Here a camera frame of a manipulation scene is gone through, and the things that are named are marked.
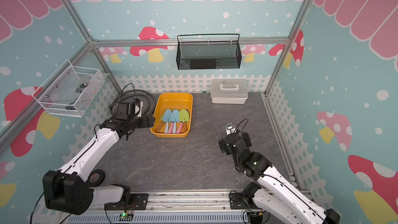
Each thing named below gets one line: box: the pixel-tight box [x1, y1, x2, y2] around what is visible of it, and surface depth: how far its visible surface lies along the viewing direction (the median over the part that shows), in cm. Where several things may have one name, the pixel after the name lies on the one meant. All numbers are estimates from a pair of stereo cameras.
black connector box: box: [250, 214, 264, 224], surface depth 72 cm
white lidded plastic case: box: [210, 78, 249, 105], surface depth 111 cm
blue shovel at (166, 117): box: [162, 108, 173, 134], surface depth 105 cm
